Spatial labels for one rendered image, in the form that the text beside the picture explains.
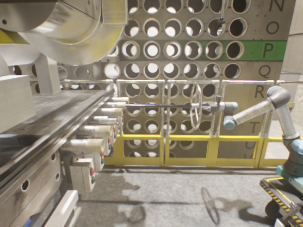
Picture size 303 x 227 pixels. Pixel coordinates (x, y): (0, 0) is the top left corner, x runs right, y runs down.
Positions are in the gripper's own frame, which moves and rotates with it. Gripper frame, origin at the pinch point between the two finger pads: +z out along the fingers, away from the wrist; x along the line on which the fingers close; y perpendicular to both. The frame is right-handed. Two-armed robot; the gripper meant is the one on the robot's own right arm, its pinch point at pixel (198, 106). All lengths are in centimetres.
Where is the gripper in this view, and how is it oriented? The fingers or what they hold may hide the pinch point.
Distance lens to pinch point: 155.1
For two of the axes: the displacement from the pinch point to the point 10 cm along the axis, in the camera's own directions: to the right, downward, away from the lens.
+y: 0.0, 9.3, 3.6
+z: -10.0, -0.1, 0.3
